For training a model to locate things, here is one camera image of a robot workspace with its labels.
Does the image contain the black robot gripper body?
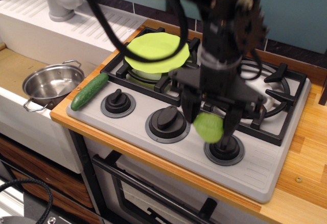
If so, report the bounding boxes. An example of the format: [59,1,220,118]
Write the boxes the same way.
[169,57,264,118]

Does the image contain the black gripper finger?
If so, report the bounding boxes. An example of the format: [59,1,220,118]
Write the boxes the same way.
[181,86,202,123]
[221,107,243,150]

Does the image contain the light green toy cauliflower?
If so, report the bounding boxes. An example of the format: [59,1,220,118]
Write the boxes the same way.
[193,113,224,143]

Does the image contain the dark green toy pickle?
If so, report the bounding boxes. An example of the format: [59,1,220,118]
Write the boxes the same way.
[71,73,109,111]

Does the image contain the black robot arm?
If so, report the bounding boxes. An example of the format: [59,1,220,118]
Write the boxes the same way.
[168,0,267,153]

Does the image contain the lime green plate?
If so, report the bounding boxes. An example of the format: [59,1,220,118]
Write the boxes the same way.
[125,32,190,74]

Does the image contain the stainless steel pot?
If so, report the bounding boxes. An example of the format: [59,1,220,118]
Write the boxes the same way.
[22,60,85,112]

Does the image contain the white sink unit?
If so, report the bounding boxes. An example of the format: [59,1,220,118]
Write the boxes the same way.
[0,0,149,175]

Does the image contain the black middle stove knob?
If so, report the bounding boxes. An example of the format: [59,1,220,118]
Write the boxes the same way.
[145,105,191,144]

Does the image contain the black stove knob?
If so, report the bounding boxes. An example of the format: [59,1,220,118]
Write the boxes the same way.
[145,105,191,144]
[101,88,136,119]
[204,136,245,166]

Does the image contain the black left burner grate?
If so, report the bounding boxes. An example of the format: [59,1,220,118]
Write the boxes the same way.
[101,27,200,106]

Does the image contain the black burner grate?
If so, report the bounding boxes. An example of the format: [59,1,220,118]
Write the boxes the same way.
[182,49,308,147]
[101,27,200,106]

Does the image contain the black right stove knob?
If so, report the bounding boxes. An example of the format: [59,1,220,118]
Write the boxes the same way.
[204,136,245,166]

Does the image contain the grey toy stove top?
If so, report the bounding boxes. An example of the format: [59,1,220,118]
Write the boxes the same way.
[65,39,312,204]

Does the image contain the black left stove knob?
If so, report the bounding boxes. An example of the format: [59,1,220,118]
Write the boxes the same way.
[101,88,136,119]

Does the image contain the black right burner grate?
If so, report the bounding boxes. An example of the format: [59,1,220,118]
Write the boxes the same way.
[182,49,308,147]

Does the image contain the wooden drawer fronts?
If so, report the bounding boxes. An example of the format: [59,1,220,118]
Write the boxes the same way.
[1,135,100,223]

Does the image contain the oven door with handle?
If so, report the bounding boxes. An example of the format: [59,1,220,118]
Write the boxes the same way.
[88,149,225,224]

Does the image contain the black braided cable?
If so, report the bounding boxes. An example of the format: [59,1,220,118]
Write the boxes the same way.
[80,0,190,63]

